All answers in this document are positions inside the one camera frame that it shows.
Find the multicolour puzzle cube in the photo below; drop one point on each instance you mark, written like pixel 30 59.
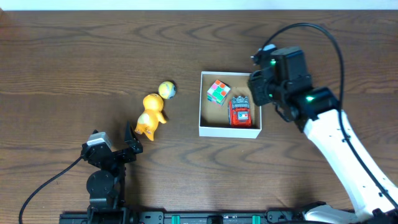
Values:
pixel 217 93

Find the red grey toy truck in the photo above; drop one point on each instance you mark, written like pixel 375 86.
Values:
pixel 239 112

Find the yellow grey toy ball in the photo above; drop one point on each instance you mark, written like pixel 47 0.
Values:
pixel 167 90

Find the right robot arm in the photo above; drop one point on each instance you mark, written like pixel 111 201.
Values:
pixel 283 80

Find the white cardboard box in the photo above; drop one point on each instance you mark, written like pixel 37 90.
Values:
pixel 213 118

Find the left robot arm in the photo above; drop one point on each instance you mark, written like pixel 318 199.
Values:
pixel 106 186

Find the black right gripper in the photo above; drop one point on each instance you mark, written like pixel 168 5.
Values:
pixel 258 85

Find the orange dinosaur toy figure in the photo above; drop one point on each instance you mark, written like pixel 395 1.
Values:
pixel 149 120

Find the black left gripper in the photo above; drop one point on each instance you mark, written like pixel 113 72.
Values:
pixel 115 155

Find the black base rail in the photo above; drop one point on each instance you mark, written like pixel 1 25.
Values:
pixel 186 217

